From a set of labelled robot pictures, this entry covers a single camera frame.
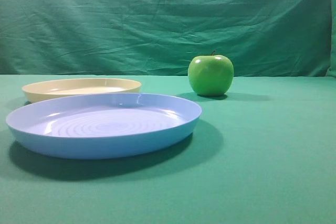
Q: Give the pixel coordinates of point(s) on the blue plastic plate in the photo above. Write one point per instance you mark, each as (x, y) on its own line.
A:
(107, 125)

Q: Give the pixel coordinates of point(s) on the yellow plastic plate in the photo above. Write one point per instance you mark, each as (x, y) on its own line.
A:
(41, 91)

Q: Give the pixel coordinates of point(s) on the green apple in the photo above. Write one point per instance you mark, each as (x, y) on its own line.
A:
(210, 75)

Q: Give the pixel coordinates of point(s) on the green table cloth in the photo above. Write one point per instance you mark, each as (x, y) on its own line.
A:
(265, 153)

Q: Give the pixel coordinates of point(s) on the green backdrop cloth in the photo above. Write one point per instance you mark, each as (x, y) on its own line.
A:
(268, 38)

